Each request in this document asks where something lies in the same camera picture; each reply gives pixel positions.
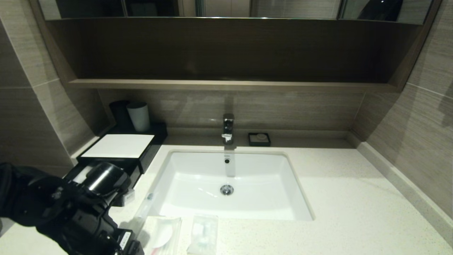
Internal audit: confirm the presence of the clear packet with cotton swabs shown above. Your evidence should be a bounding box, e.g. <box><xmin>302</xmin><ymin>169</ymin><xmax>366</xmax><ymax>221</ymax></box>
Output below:
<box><xmin>187</xmin><ymin>214</ymin><xmax>219</xmax><ymax>255</ymax></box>

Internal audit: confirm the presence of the white sink basin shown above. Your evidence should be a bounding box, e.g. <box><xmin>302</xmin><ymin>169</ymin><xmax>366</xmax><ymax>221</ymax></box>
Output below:
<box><xmin>149</xmin><ymin>151</ymin><xmax>315</xmax><ymax>221</ymax></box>

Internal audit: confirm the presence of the black amenity drawer box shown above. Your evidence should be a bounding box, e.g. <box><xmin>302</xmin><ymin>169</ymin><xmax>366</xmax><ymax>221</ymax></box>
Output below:
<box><xmin>76</xmin><ymin>122</ymin><xmax>168</xmax><ymax>175</ymax></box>

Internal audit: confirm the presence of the black pull-out drawer tray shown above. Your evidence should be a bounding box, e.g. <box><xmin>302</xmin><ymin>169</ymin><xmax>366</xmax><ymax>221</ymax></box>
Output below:
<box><xmin>63</xmin><ymin>158</ymin><xmax>143</xmax><ymax>208</ymax></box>

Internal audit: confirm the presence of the wall mirror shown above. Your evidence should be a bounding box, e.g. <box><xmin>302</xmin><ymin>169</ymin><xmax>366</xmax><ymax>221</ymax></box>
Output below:
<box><xmin>37</xmin><ymin>0</ymin><xmax>434</xmax><ymax>25</ymax></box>

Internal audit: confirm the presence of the toothbrush packet with green label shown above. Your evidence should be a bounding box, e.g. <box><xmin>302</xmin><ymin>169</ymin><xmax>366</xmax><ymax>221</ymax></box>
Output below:
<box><xmin>129</xmin><ymin>193</ymin><xmax>156</xmax><ymax>236</ymax></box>

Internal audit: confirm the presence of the grey plastic cup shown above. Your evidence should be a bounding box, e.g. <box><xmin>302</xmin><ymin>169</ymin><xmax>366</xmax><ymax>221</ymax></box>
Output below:
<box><xmin>126</xmin><ymin>102</ymin><xmax>150</xmax><ymax>132</ymax></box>

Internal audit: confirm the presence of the frosted packet with green print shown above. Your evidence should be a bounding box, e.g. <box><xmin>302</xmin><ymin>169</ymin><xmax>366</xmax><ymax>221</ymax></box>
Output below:
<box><xmin>73</xmin><ymin>169</ymin><xmax>90</xmax><ymax>184</ymax></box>

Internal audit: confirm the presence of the chrome faucet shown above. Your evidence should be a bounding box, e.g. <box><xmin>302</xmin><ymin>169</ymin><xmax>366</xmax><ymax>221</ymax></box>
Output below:
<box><xmin>222</xmin><ymin>114</ymin><xmax>235</xmax><ymax>145</ymax></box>

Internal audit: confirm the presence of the clear packet with white disc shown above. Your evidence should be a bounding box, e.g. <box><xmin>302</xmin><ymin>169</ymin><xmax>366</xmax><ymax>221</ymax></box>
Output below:
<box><xmin>140</xmin><ymin>216</ymin><xmax>183</xmax><ymax>255</ymax></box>

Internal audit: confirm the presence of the black cup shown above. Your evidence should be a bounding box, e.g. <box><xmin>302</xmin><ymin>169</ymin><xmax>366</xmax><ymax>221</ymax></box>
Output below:
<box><xmin>109</xmin><ymin>100</ymin><xmax>130</xmax><ymax>127</ymax></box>

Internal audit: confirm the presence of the black soap dish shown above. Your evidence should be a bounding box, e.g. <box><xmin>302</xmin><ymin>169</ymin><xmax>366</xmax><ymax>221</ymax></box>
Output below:
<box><xmin>248</xmin><ymin>132</ymin><xmax>271</xmax><ymax>147</ymax></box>

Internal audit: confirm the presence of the brown wooden shelf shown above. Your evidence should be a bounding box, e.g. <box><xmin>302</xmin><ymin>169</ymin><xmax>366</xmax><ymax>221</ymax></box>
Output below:
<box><xmin>67</xmin><ymin>79</ymin><xmax>398</xmax><ymax>93</ymax></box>

